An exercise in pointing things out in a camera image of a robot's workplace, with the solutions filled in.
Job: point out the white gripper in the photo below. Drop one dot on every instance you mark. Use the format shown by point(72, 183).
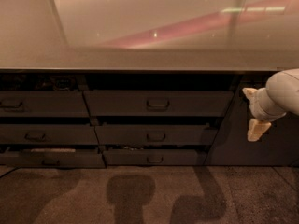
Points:
point(257, 106)

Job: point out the grey drawer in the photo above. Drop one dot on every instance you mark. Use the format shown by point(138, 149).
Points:
point(73, 158)
point(18, 134)
point(155, 135)
point(43, 104)
point(155, 157)
point(158, 103)

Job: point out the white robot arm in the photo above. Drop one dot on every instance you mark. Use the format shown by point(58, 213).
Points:
point(279, 96)

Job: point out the dark round object in drawer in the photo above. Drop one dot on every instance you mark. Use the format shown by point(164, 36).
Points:
point(62, 83)

